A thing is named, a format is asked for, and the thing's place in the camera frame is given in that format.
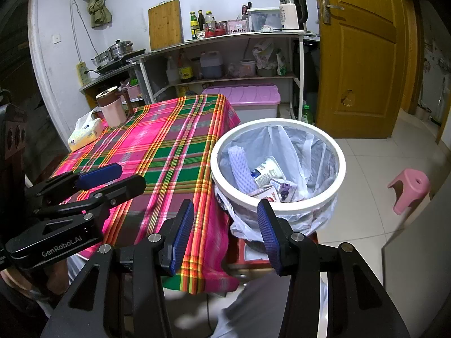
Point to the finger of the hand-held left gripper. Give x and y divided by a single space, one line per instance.
100 176
127 186

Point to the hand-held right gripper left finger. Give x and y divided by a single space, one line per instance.
183 236

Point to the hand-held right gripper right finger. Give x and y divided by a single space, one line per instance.
271 239

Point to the white round trash bin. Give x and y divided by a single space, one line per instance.
299 208

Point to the purple milk carton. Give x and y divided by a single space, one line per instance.
287 190

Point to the white yogurt cup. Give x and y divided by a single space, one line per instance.
269 170

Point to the white foam fruit net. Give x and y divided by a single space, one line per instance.
241 169

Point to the translucent plastic bin liner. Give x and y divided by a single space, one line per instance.
310 155

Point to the white yellow tissue pack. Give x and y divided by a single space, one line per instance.
86 135

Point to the pink green plaid tablecloth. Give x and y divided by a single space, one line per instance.
158 148

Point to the pink pitcher with brown lid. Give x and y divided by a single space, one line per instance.
112 112

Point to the person's leg grey trousers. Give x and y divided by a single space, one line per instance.
253 310

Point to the pink plastic container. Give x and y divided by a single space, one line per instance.
133 89

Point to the low side counter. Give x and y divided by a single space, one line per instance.
105 79

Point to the yellowed power strip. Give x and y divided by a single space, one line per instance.
82 74

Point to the steel pan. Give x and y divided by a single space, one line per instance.
100 60

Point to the clear plastic bottle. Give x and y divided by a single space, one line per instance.
172 72

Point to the steel pot with lid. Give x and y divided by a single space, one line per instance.
119 51

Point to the oil bottle yellow label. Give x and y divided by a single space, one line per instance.
185 72

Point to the green plastic bottle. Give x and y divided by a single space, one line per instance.
307 114

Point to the purple lidded storage box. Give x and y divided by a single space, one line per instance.
246 97

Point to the plastic jug dark liquid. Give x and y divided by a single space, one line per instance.
211 67

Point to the pink plastic stool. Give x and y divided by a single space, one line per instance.
408 183

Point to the wooden cutting board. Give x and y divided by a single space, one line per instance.
165 24

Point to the green hanging cloth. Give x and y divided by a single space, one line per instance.
98 10

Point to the small white bowl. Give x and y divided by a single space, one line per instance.
200 35

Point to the white plastic tub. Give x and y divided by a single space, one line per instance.
247 68

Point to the green bottle yellow label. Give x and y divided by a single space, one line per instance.
194 26

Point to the red container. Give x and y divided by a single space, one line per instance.
215 33

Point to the dark sauce bottle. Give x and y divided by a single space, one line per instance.
201 23

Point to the metal kitchen shelf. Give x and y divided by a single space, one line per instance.
229 38

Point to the clear bottle yellow cap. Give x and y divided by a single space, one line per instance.
210 23

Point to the wooden door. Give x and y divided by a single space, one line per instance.
359 77

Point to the crumpled plastic bags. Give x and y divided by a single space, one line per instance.
264 54

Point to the pink utensil box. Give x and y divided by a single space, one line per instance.
236 27

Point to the kitchen knives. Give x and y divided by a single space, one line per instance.
246 11

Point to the clear plastic storage container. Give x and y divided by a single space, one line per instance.
264 19

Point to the white black electric kettle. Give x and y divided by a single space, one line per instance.
289 16

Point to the white wall socket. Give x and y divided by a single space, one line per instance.
56 38

